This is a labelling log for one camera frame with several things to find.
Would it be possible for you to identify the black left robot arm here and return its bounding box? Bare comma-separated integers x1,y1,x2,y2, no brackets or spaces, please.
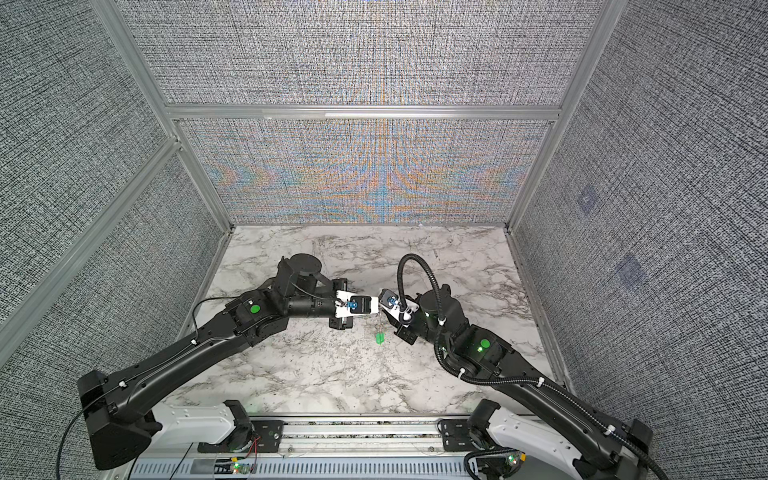
77,253,378,471

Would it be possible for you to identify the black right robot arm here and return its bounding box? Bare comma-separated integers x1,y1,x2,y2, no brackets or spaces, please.
379,286,665,479

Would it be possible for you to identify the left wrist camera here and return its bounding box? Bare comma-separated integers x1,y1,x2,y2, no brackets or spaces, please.
335,290,379,318

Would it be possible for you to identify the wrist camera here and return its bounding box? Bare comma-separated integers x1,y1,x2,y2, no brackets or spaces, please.
335,290,379,318
378,289,419,326

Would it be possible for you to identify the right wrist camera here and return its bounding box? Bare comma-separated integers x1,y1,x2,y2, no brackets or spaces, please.
378,289,419,326

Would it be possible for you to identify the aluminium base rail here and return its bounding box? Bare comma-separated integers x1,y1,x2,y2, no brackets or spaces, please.
110,413,613,463

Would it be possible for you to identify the grey slotted cable duct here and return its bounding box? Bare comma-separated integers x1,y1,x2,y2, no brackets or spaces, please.
130,457,470,479

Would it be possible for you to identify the black corrugated cable conduit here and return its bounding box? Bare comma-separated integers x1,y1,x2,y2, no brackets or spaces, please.
397,253,670,480

